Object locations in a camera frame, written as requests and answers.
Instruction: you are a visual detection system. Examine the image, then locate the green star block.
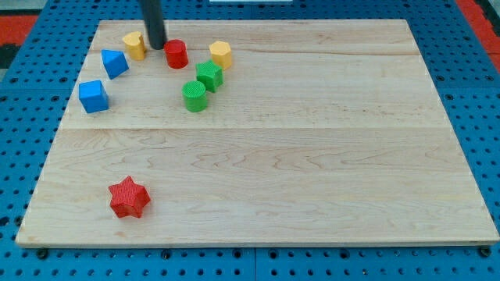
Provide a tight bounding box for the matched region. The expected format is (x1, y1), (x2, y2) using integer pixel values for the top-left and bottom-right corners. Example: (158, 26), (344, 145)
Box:
(195, 59), (223, 93)

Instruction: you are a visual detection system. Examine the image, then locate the blue triangle block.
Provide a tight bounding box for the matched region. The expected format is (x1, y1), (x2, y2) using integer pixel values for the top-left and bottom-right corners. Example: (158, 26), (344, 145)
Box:
(101, 49), (129, 80)

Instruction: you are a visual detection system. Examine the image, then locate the green cylinder block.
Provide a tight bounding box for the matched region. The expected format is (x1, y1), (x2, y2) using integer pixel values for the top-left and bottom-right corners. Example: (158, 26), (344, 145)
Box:
(182, 80), (208, 112)

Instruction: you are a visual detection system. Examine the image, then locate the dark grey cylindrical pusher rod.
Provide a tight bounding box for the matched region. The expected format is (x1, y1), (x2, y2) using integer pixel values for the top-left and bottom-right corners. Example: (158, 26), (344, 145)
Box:
(139, 0), (167, 50)

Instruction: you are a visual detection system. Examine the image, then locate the yellow hexagon block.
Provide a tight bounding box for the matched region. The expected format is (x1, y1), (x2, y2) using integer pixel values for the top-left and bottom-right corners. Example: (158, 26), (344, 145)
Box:
(209, 41), (232, 70)

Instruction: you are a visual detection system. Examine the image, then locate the red cylinder block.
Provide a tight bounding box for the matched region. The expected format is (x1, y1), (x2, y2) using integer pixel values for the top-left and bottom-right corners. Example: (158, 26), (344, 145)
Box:
(163, 39), (189, 69)

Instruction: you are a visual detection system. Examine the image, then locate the blue cube block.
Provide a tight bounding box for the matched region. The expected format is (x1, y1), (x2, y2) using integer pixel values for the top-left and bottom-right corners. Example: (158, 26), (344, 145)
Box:
(78, 80), (109, 113)

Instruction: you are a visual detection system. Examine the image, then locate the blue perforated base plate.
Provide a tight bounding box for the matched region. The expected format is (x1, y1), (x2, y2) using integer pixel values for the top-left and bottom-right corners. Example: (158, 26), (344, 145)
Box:
(1, 0), (499, 280)

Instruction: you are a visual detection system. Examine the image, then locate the red star block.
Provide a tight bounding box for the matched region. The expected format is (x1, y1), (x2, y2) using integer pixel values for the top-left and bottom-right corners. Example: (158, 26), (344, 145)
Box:
(109, 176), (151, 219)

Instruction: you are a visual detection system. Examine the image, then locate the light wooden board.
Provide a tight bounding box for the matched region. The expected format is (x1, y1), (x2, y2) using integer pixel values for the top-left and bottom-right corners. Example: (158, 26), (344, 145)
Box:
(16, 20), (499, 248)

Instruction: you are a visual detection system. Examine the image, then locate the yellow heart block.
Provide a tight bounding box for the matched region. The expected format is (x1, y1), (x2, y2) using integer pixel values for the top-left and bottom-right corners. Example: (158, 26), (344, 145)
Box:
(122, 31), (146, 61)

